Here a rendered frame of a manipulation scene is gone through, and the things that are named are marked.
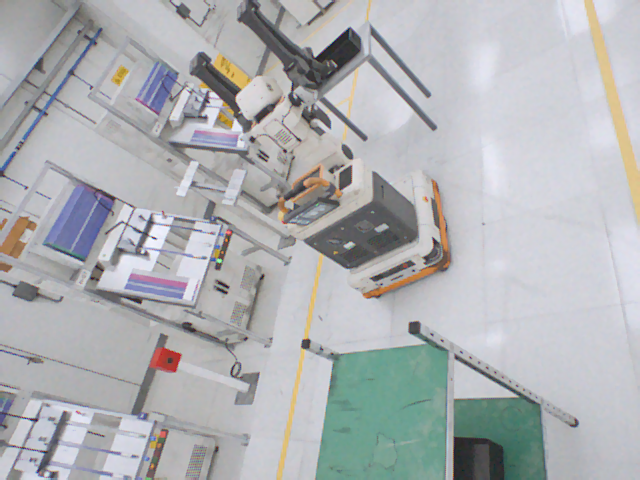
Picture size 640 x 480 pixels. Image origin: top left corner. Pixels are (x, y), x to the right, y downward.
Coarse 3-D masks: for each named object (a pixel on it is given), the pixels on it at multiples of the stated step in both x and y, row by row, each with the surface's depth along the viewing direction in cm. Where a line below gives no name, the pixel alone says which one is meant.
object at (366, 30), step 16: (368, 32) 296; (368, 48) 283; (384, 48) 318; (352, 64) 288; (400, 64) 328; (336, 80) 294; (416, 80) 338; (320, 96) 305; (400, 96) 302; (336, 112) 364; (416, 112) 312; (320, 128) 330; (352, 128) 376; (432, 128) 323
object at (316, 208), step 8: (328, 192) 214; (312, 200) 210; (320, 200) 209; (328, 200) 214; (288, 208) 231; (304, 208) 213; (312, 208) 215; (320, 208) 217; (328, 208) 220; (288, 216) 220; (296, 216) 219; (304, 216) 221; (312, 216) 224; (320, 216) 227; (296, 224) 229; (304, 224) 232
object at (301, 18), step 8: (280, 0) 631; (288, 0) 629; (296, 0) 627; (304, 0) 625; (312, 0) 619; (320, 0) 622; (328, 0) 620; (288, 8) 640; (296, 8) 638; (304, 8) 636; (312, 8) 634; (320, 8) 628; (296, 16) 648; (304, 16) 646; (312, 16) 644; (304, 24) 657
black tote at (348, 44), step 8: (344, 32) 296; (352, 32) 292; (336, 40) 301; (344, 40) 301; (352, 40) 285; (360, 40) 297; (328, 48) 306; (336, 48) 306; (344, 48) 288; (352, 48) 288; (360, 48) 290; (320, 56) 311; (328, 56) 311; (336, 56) 293; (344, 56) 292; (352, 56) 292; (328, 64) 297; (336, 64) 297; (344, 64) 297; (312, 72) 303; (312, 80) 308
